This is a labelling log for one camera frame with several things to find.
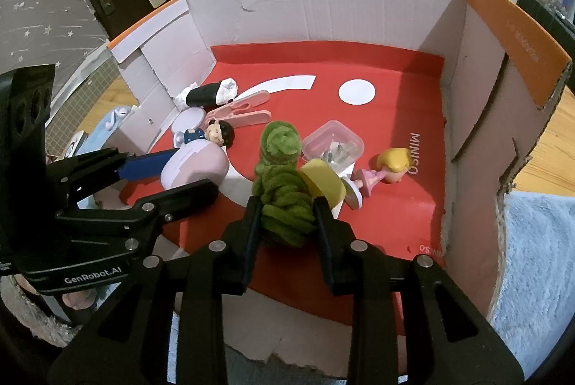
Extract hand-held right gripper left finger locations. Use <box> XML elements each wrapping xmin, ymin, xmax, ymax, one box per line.
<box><xmin>47</xmin><ymin>195</ymin><xmax>263</xmax><ymax>385</ymax></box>

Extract pink clothes peg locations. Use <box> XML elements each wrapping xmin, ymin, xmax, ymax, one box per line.
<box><xmin>204</xmin><ymin>91</ymin><xmax>274</xmax><ymax>129</ymax></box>

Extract yellow bottle cap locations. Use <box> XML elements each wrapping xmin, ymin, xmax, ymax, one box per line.
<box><xmin>300</xmin><ymin>158</ymin><xmax>348</xmax><ymax>210</ymax></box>

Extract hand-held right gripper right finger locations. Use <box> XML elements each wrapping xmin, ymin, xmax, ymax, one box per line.
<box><xmin>312</xmin><ymin>195</ymin><xmax>526</xmax><ymax>385</ymax></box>

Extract orange cardboard box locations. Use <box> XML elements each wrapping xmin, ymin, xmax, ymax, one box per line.
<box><xmin>108</xmin><ymin>0</ymin><xmax>573</xmax><ymax>368</ymax></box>

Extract white earphones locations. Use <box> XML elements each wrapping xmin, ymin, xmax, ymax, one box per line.
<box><xmin>105</xmin><ymin>107</ymin><xmax>131</xmax><ymax>129</ymax></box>

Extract white rectangular device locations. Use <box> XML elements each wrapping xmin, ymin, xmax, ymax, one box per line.
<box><xmin>63</xmin><ymin>131</ymin><xmax>91</xmax><ymax>159</ymax></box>

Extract blonde pink-dress figurine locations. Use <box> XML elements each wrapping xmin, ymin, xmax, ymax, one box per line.
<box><xmin>339</xmin><ymin>148</ymin><xmax>415</xmax><ymax>210</ymax></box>

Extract dark-haired figurine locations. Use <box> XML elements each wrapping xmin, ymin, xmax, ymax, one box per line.
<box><xmin>173</xmin><ymin>119</ymin><xmax>235</xmax><ymax>150</ymax></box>

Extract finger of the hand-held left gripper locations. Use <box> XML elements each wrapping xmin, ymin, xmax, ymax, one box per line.
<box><xmin>54</xmin><ymin>179</ymin><xmax>221</xmax><ymax>252</ymax></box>
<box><xmin>45</xmin><ymin>147</ymin><xmax>178</xmax><ymax>211</ymax></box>

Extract pink oval case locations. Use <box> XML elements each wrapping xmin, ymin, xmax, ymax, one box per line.
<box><xmin>160</xmin><ymin>140</ymin><xmax>227</xmax><ymax>190</ymax></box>

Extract white round lid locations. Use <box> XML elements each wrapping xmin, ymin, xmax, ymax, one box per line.
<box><xmin>171</xmin><ymin>106</ymin><xmax>207</xmax><ymax>138</ymax></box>

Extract person's left hand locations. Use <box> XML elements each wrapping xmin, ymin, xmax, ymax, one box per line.
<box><xmin>60</xmin><ymin>290</ymin><xmax>97</xmax><ymax>311</ymax></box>

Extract dark-clothed side table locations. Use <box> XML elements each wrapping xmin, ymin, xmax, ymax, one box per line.
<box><xmin>516</xmin><ymin>0</ymin><xmax>575</xmax><ymax>35</ymax></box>

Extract blue fluffy mat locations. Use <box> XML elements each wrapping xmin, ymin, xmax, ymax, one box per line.
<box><xmin>13</xmin><ymin>106</ymin><xmax>575</xmax><ymax>385</ymax></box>

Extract black and white sock roll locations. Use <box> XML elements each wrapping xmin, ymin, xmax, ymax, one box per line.
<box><xmin>175</xmin><ymin>77</ymin><xmax>239</xmax><ymax>111</ymax></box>

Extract clear plastic container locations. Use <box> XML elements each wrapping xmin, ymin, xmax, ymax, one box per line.
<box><xmin>302</xmin><ymin>120</ymin><xmax>365</xmax><ymax>172</ymax></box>

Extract green yarn ball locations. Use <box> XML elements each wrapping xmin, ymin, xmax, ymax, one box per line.
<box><xmin>252</xmin><ymin>162</ymin><xmax>317</xmax><ymax>248</ymax></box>
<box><xmin>259</xmin><ymin>120</ymin><xmax>303</xmax><ymax>170</ymax></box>

